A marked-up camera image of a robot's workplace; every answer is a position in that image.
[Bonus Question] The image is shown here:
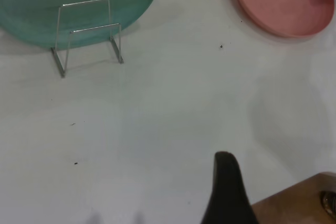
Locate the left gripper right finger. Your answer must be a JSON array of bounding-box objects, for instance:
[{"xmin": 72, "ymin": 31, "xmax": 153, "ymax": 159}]
[{"xmin": 251, "ymin": 172, "xmax": 336, "ymax": 224}]

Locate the metal wire plate rack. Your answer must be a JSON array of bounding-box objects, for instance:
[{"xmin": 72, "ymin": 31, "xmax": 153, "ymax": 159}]
[{"xmin": 51, "ymin": 0, "xmax": 125, "ymax": 79}]

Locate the pink round plate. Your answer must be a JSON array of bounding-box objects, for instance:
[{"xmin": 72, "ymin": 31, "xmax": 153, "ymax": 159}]
[{"xmin": 234, "ymin": 0, "xmax": 336, "ymax": 38}]

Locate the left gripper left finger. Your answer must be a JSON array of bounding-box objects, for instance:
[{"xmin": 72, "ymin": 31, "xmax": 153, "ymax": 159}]
[{"xmin": 201, "ymin": 151, "xmax": 260, "ymax": 224}]

